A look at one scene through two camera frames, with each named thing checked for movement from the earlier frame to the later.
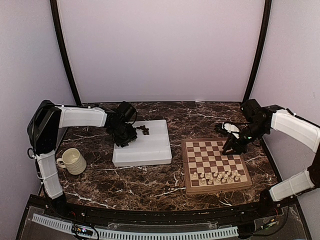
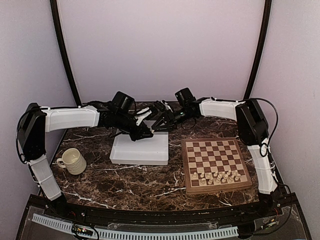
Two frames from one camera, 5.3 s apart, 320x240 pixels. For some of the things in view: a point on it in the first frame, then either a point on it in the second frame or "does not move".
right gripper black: [234, 143] to [170, 123]
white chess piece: [230, 179] does not move
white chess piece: [224, 179] does not move
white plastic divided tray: [153, 148] does not move
